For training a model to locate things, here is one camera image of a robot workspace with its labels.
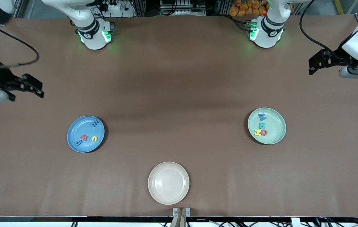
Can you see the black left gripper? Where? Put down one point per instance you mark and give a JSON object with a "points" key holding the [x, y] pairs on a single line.
{"points": [[337, 57]]}

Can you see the blue round looped foam letter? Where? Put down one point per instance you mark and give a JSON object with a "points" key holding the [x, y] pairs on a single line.
{"points": [[76, 142]]}

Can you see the pink foam letter w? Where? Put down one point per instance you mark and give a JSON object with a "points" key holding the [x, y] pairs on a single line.
{"points": [[83, 137]]}

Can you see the light blue three-pronged foam letter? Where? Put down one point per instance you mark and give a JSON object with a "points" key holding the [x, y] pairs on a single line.
{"points": [[262, 117]]}

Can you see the yellow U-shaped foam letter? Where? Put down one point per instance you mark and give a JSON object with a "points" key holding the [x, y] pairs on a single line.
{"points": [[92, 138]]}

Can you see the teal foam letter R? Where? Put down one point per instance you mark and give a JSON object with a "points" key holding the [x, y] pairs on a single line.
{"points": [[262, 126]]}

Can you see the pink foam letter Q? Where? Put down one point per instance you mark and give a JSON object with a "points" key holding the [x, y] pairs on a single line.
{"points": [[265, 132]]}

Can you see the yellow foam letter H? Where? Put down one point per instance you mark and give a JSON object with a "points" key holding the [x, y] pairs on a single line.
{"points": [[257, 132]]}

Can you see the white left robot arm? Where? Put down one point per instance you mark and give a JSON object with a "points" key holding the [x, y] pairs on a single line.
{"points": [[268, 31]]}

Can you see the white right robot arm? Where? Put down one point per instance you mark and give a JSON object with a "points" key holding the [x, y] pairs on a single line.
{"points": [[92, 34]]}

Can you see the blue round plate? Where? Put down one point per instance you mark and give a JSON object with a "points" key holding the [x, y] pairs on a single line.
{"points": [[81, 126]]}

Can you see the pale green round plate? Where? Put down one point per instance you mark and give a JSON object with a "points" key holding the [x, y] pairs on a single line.
{"points": [[273, 126]]}

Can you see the pile of orange items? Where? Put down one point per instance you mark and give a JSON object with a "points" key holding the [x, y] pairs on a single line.
{"points": [[242, 9]]}

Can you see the white power strip with plugs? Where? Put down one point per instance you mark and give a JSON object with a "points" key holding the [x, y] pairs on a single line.
{"points": [[120, 13]]}

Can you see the long white socket strip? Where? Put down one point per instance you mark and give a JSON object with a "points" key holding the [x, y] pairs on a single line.
{"points": [[182, 12]]}

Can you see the cream round plate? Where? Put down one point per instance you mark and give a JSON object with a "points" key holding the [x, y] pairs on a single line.
{"points": [[168, 183]]}

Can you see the wooden stick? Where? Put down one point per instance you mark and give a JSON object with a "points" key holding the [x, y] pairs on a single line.
{"points": [[179, 220]]}

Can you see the metal table edge bracket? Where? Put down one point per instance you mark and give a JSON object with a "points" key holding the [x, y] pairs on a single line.
{"points": [[175, 210]]}

